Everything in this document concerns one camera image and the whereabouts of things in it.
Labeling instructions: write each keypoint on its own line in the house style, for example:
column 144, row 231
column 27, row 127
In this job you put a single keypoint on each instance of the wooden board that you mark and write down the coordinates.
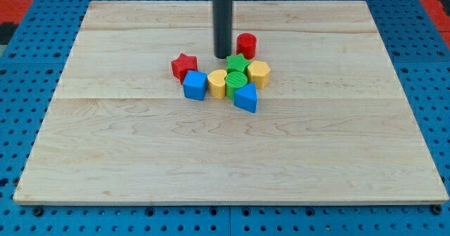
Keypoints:
column 333, row 127

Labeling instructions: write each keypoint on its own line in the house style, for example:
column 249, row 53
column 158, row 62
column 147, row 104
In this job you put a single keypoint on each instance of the blue triangle block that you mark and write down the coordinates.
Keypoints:
column 246, row 98

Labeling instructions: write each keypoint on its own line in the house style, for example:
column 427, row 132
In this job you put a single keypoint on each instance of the green cylinder block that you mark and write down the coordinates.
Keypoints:
column 234, row 81

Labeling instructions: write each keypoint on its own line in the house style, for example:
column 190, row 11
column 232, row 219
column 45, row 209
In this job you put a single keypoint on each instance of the yellow heart block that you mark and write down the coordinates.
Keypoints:
column 217, row 83

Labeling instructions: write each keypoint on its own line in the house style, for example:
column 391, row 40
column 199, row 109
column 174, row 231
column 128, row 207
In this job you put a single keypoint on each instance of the blue cube block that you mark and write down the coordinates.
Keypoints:
column 195, row 85

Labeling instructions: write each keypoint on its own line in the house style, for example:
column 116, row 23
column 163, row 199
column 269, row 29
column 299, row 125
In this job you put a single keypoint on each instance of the green star block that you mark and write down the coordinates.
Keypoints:
column 237, row 63

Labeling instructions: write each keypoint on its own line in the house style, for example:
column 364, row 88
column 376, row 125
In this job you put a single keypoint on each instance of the yellow hexagon block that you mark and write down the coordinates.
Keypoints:
column 258, row 72

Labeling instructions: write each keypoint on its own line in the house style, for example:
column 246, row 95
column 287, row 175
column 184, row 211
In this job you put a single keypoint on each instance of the red star block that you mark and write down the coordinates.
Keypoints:
column 182, row 65

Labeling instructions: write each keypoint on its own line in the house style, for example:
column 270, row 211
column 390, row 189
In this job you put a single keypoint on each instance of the red cylinder block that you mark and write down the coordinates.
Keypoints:
column 246, row 44

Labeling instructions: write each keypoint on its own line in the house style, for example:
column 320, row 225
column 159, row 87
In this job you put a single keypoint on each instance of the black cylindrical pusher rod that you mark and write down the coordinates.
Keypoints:
column 222, row 27

